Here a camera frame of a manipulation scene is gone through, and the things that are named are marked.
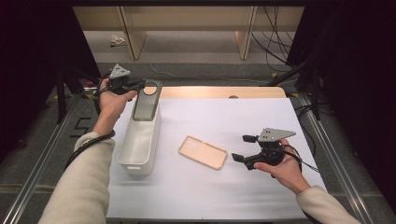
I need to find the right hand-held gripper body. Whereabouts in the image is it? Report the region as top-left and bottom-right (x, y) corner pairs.
(246, 127), (297, 172)

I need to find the white table mat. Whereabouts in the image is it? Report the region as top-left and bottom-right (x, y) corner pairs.
(106, 97), (328, 220)

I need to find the black curtain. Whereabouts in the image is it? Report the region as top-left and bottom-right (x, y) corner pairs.
(285, 0), (396, 204)
(0, 0), (101, 164)

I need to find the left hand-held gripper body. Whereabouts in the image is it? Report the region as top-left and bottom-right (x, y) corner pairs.
(106, 63), (135, 96)

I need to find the crumpled white paper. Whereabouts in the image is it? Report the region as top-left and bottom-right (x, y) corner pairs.
(109, 34), (127, 48)

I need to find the light wooden shelf unit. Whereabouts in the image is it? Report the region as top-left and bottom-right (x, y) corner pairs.
(73, 6), (305, 61)

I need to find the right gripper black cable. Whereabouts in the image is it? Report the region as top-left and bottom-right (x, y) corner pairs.
(280, 144), (320, 175)

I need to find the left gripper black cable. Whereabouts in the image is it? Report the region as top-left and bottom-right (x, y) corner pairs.
(64, 77), (117, 172)

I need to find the light wooden table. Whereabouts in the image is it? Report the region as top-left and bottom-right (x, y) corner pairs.
(143, 86), (288, 100)

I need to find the white plastic storage box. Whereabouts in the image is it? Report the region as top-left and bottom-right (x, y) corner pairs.
(117, 96), (163, 176)

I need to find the beige phone case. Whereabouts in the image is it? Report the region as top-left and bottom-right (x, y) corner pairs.
(177, 135), (229, 171)

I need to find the black metal stand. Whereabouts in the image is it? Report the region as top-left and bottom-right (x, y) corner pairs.
(263, 60), (322, 121)
(55, 66), (110, 125)

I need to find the person's right hand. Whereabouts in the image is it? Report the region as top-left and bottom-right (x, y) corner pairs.
(252, 138), (312, 196)

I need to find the person's left hand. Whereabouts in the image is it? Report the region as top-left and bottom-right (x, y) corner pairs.
(92, 77), (138, 133)

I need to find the bundle of black cables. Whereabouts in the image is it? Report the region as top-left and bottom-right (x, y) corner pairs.
(250, 6), (295, 73)

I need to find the grey phone case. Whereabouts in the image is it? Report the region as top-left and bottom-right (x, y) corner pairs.
(132, 78), (163, 122)

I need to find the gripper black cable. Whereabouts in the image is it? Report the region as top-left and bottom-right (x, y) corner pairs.
(280, 144), (320, 175)
(64, 77), (117, 172)

